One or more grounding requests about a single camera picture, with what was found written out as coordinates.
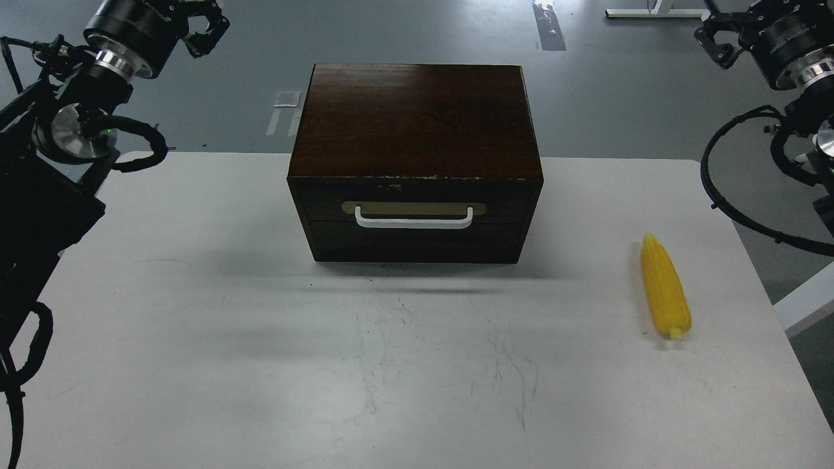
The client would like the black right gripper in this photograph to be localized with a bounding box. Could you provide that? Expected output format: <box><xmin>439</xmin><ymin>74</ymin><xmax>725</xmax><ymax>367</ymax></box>
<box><xmin>694</xmin><ymin>1</ymin><xmax>833</xmax><ymax>90</ymax></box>

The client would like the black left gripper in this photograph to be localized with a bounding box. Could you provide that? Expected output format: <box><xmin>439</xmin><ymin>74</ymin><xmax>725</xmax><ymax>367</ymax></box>
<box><xmin>83</xmin><ymin>1</ymin><xmax>230</xmax><ymax>80</ymax></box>

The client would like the wooden drawer with white handle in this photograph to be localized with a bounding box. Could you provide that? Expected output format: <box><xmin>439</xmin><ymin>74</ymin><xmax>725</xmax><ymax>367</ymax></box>
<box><xmin>305</xmin><ymin>199</ymin><xmax>527</xmax><ymax>231</ymax></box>

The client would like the yellow corn cob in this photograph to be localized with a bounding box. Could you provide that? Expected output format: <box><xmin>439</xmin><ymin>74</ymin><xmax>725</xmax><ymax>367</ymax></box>
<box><xmin>640</xmin><ymin>233</ymin><xmax>692</xmax><ymax>341</ymax></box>

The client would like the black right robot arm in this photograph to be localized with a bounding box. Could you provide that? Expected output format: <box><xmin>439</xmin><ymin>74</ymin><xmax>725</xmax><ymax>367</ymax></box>
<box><xmin>694</xmin><ymin>1</ymin><xmax>833</xmax><ymax>256</ymax></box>

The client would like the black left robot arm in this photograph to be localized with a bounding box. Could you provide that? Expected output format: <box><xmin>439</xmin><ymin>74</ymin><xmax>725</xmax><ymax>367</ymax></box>
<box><xmin>1</xmin><ymin>1</ymin><xmax>230</xmax><ymax>468</ymax></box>

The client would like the dark wooden drawer cabinet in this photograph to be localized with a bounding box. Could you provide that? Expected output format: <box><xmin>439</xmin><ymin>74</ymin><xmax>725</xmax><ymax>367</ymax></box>
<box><xmin>287</xmin><ymin>63</ymin><xmax>544</xmax><ymax>264</ymax></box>

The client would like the white table leg base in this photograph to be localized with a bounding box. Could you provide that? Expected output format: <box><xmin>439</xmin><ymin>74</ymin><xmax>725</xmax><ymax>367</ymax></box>
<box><xmin>605</xmin><ymin>1</ymin><xmax>711</xmax><ymax>20</ymax></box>

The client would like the white side table edge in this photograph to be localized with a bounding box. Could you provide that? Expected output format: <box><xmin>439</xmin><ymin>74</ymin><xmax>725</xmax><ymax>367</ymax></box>
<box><xmin>773</xmin><ymin>264</ymin><xmax>833</xmax><ymax>338</ymax></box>

